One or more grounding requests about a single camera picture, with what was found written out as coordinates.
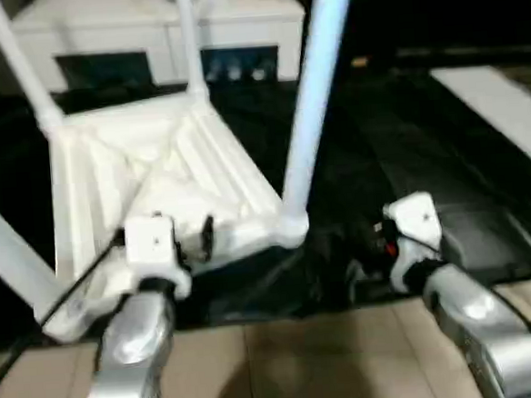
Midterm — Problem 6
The white cabinet with glass doors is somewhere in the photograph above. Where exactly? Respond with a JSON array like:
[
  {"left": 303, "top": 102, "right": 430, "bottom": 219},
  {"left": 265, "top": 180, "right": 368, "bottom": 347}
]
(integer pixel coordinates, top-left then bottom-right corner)
[{"left": 6, "top": 0, "right": 312, "bottom": 98}]

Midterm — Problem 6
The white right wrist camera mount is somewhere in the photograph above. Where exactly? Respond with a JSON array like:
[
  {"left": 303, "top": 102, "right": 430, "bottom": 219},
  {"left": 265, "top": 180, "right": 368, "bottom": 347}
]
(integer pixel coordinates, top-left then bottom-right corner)
[{"left": 380, "top": 190, "right": 448, "bottom": 297}]

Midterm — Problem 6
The white plastic table top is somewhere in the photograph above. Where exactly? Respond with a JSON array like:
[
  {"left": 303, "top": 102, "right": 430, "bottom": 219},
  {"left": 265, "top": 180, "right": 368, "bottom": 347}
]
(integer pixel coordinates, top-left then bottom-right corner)
[{"left": 23, "top": 84, "right": 320, "bottom": 347}]

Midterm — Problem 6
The black mat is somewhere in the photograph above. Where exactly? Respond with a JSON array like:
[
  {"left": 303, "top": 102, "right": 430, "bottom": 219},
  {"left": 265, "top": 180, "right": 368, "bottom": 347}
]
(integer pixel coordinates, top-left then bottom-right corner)
[{"left": 0, "top": 54, "right": 531, "bottom": 343}]

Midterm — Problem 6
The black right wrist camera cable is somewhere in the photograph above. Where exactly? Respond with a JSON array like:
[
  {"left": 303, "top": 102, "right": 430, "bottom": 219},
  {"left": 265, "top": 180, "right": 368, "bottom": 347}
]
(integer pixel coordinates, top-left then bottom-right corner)
[{"left": 488, "top": 274, "right": 531, "bottom": 376}]

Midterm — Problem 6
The white plastic table leg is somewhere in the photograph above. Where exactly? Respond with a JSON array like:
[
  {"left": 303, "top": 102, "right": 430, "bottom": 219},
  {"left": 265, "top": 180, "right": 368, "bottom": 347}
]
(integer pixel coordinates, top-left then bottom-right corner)
[
  {"left": 172, "top": 0, "right": 213, "bottom": 106},
  {"left": 0, "top": 0, "right": 69, "bottom": 137},
  {"left": 266, "top": 0, "right": 374, "bottom": 227},
  {"left": 0, "top": 181, "right": 59, "bottom": 320}
]

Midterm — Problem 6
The white sheet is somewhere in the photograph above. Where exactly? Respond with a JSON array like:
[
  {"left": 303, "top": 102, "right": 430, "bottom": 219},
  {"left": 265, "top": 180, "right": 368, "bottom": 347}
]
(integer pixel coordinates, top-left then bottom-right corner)
[{"left": 427, "top": 60, "right": 531, "bottom": 184}]

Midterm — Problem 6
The small red white figure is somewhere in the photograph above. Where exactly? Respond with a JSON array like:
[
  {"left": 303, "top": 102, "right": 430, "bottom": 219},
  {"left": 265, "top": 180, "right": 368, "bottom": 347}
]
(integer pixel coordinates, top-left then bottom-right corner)
[{"left": 204, "top": 59, "right": 223, "bottom": 83}]

